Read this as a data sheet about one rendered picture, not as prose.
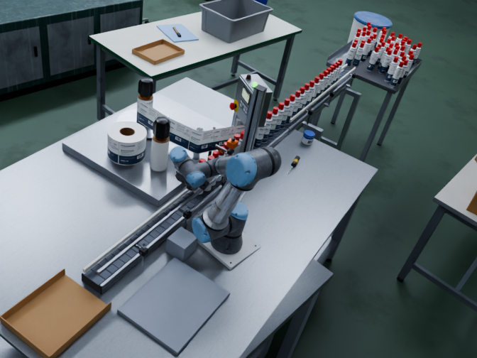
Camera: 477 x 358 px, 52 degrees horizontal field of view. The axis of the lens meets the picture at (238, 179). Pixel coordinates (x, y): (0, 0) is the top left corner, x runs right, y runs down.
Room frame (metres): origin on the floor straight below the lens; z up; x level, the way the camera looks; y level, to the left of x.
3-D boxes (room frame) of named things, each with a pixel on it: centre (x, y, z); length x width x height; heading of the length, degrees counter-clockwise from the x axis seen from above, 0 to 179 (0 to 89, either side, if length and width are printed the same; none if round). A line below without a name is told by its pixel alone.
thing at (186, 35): (3.94, 0.78, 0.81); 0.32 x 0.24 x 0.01; 42
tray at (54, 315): (1.05, 0.56, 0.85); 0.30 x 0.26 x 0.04; 155
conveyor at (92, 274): (1.96, 0.14, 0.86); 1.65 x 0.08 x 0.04; 155
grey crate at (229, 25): (4.27, 0.34, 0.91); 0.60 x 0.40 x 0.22; 149
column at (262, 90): (1.94, -0.01, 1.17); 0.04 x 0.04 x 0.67; 65
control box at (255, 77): (2.02, 0.02, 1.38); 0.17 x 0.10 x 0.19; 30
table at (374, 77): (4.05, -0.93, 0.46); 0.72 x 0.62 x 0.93; 155
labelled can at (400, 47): (4.16, -0.99, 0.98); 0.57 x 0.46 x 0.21; 65
